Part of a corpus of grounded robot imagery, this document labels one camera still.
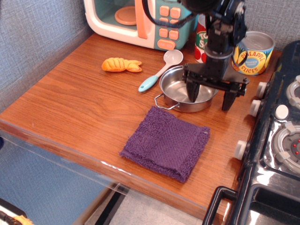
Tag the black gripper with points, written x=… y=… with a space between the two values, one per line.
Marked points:
x=217 y=73

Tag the small steel pot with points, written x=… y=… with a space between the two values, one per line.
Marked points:
x=174 y=93

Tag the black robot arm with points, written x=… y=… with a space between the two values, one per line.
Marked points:
x=225 y=26

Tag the purple folded towel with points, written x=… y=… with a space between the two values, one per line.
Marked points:
x=166 y=145

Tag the white teal toy spoon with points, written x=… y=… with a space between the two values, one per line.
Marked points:
x=171 y=58

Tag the tomato sauce can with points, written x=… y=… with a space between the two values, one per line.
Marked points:
x=201 y=39

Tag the pineapple slices can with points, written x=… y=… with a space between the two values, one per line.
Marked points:
x=253 y=53

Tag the orange plush croissant toy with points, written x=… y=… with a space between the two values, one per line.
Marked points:
x=121 y=64

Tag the toy microwave oven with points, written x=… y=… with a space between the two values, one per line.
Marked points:
x=100 y=17

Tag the orange microwave turntable plate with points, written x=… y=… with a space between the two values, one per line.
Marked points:
x=126 y=16

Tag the black toy stove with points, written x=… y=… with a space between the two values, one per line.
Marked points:
x=268 y=190

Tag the orange black object corner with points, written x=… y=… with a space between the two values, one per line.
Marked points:
x=12 y=215

